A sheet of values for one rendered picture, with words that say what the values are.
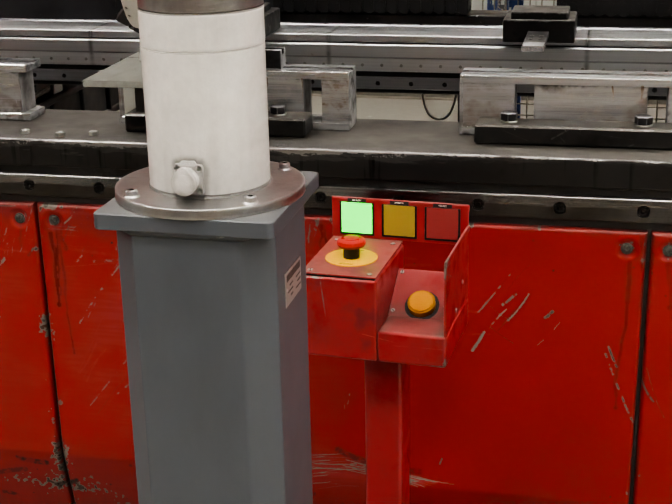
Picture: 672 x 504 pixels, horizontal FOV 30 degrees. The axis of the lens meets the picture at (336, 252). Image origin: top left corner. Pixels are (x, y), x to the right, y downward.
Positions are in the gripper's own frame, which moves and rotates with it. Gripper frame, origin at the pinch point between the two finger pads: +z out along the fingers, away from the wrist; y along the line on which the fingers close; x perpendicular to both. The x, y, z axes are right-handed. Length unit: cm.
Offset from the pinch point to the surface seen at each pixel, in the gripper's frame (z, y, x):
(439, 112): 336, 13, -236
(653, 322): 27, -75, 29
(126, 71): -5.5, 3.5, 10.2
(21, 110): 14.8, 30.5, 3.2
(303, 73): 8.9, -18.9, -1.5
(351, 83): 11.6, -26.2, -1.9
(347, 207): 3.6, -31.0, 26.4
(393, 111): 335, 35, -236
